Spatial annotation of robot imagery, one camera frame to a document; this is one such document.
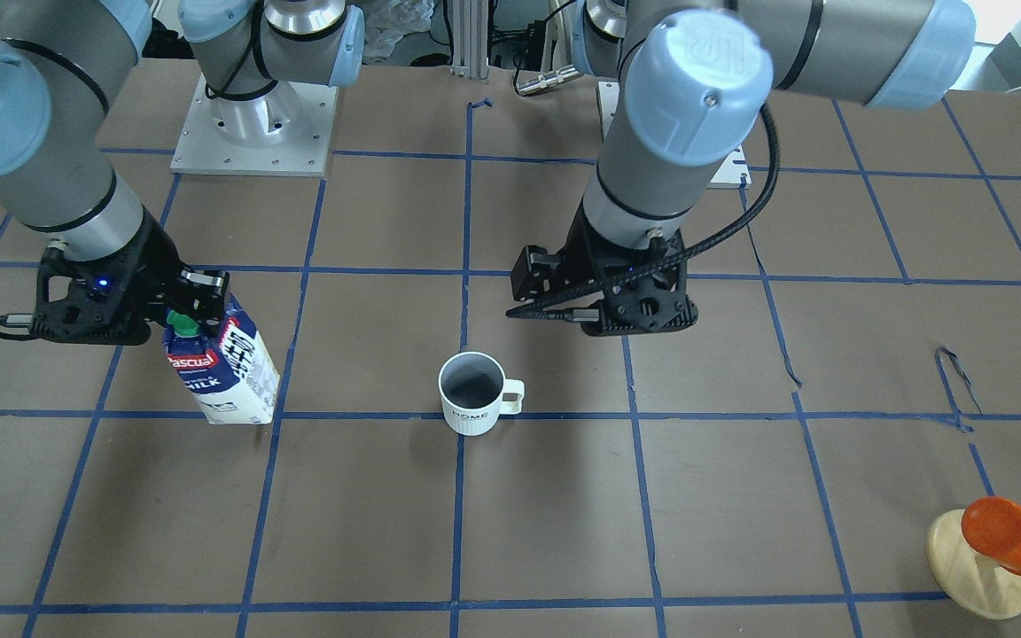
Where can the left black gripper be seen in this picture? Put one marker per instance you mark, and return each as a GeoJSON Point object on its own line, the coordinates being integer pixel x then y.
{"type": "Point", "coordinates": [535, 269]}

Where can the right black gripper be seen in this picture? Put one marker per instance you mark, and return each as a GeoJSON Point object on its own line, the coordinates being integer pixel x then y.
{"type": "Point", "coordinates": [159, 276]}

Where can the wooden mug tree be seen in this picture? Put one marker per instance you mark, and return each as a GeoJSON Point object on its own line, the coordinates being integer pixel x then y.
{"type": "Point", "coordinates": [974, 581]}

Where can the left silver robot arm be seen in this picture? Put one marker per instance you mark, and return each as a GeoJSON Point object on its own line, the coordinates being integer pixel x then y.
{"type": "Point", "coordinates": [694, 78]}

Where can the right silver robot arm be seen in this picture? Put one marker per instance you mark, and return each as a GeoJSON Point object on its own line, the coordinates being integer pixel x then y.
{"type": "Point", "coordinates": [63, 64]}

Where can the white ribbed mug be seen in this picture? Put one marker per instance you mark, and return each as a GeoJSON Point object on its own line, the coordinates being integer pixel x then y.
{"type": "Point", "coordinates": [474, 392]}

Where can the blue white milk carton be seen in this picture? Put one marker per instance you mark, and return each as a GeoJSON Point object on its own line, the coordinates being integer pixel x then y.
{"type": "Point", "coordinates": [231, 376]}

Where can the orange mug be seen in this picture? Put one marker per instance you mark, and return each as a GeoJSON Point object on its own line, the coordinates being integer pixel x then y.
{"type": "Point", "coordinates": [992, 527]}

